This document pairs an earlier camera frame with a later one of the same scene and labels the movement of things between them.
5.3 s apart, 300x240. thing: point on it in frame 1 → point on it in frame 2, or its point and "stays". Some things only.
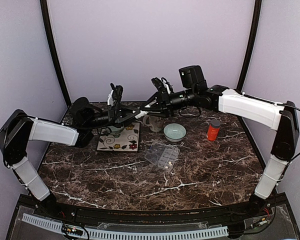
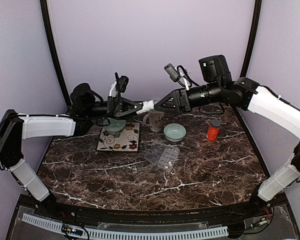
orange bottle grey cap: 213,130 stays
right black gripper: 166,106 → 160,105
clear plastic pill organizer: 164,157 stays
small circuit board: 72,230 stays
